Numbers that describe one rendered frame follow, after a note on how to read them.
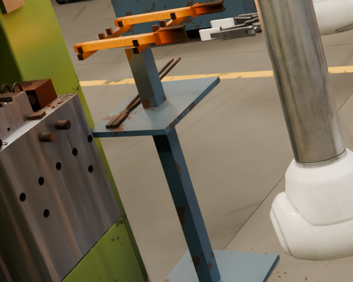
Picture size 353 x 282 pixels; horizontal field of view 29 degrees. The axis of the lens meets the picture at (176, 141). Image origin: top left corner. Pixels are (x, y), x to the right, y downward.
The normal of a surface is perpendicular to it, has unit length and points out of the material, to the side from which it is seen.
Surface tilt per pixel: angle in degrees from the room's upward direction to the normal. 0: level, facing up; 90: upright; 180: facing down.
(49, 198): 90
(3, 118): 90
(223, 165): 0
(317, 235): 78
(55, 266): 90
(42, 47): 90
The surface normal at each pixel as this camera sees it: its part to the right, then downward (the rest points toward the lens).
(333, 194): -0.06, 0.25
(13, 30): 0.86, -0.04
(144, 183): -0.27, -0.88
